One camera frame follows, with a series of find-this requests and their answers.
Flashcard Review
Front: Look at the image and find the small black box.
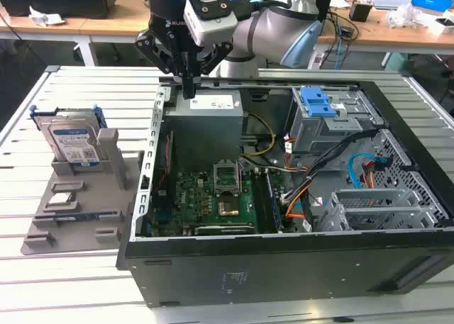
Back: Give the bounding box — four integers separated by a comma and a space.
349, 1, 373, 23

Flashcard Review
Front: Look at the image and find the grey metal disk bay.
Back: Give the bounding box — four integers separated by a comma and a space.
315, 188, 444, 233

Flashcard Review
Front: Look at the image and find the CPU socket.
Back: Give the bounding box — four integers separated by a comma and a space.
216, 192, 245, 218

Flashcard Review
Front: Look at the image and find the grey metal drive cage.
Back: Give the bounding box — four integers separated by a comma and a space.
285, 86, 386, 155

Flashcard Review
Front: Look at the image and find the silver CPU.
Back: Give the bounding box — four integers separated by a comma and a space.
48, 192, 77, 206

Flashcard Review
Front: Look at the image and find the hard disk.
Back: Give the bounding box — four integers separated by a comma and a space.
29, 104, 107, 168

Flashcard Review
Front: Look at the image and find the yellow wire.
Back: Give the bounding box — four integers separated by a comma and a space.
240, 113, 277, 158

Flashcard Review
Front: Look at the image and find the grey power supply unit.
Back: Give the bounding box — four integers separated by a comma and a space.
163, 89, 244, 171

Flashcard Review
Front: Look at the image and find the metal socket cover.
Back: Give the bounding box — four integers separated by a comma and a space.
211, 160, 243, 196

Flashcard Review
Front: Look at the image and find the black RAM slot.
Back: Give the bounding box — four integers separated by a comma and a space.
252, 169, 276, 233

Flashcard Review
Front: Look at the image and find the wooden desk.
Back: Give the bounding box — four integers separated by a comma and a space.
79, 0, 454, 69
0, 0, 93, 68

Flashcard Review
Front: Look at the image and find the grey parts rack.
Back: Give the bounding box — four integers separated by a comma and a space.
21, 127, 145, 256

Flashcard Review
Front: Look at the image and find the white power strip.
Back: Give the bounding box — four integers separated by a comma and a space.
307, 52, 326, 69

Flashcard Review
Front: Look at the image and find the clear plastic wrap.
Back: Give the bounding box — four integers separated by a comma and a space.
386, 3, 423, 29

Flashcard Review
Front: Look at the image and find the black graphics card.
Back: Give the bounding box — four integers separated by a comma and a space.
182, 223, 255, 236

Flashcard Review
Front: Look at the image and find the blue plastic drive latch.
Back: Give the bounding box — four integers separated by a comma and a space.
299, 86, 336, 118

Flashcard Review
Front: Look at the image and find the red black twisted wire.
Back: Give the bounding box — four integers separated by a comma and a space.
157, 130, 175, 197

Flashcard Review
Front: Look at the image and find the light blue data wire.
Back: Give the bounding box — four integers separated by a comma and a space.
347, 153, 377, 189

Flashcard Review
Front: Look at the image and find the crumpled white paper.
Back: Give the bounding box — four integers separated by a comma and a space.
28, 5, 67, 28

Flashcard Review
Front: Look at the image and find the orange red power wire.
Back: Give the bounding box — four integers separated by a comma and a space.
361, 160, 377, 189

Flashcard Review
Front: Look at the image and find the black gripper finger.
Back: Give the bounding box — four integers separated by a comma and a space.
134, 29, 192, 99
190, 41, 235, 99

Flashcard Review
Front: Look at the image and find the black cable bundle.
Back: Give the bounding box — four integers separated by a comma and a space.
279, 128, 377, 204

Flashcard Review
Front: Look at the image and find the black open PC case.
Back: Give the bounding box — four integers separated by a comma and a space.
116, 76, 454, 309

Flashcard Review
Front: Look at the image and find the green motherboard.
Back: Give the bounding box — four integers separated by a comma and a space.
148, 167, 297, 237

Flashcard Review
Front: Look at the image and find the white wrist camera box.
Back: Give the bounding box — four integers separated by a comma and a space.
183, 0, 238, 47

